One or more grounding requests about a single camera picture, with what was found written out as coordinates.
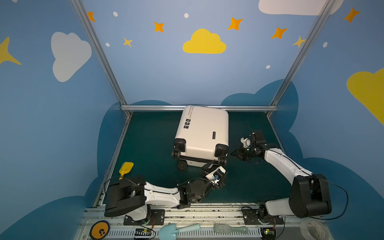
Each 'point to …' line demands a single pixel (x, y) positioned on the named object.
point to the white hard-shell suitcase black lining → (202, 136)
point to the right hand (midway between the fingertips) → (233, 152)
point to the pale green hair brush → (224, 228)
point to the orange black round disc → (99, 230)
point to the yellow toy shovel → (126, 168)
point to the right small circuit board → (268, 233)
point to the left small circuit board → (142, 233)
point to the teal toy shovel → (168, 231)
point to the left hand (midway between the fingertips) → (218, 164)
